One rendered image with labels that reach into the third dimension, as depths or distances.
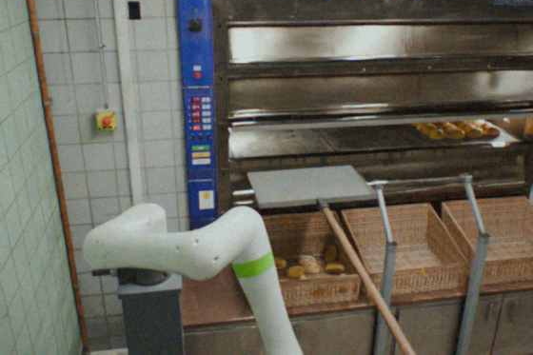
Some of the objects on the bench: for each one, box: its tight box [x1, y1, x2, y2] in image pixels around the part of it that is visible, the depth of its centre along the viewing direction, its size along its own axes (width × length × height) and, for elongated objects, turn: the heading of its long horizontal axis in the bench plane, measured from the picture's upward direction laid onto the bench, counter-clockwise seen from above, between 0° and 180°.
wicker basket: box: [442, 196, 533, 286], centre depth 290 cm, size 49×56×28 cm
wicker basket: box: [250, 210, 360, 309], centre depth 271 cm, size 49×56×28 cm
